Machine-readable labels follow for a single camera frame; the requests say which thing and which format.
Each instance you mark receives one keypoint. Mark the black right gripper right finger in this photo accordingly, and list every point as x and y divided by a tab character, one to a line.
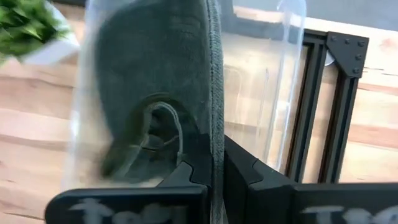
311	202

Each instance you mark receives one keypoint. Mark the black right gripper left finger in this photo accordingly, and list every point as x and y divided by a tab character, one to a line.
130	205

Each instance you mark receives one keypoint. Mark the dark grey bucket hat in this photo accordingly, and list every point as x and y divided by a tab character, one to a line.
155	62

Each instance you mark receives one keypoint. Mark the clear plastic storage bin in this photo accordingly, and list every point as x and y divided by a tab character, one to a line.
258	93

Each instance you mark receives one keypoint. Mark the green plant in white pot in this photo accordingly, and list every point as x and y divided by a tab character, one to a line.
21	28

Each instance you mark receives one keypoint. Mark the black aluminium table frame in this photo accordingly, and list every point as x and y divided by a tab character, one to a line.
346	53

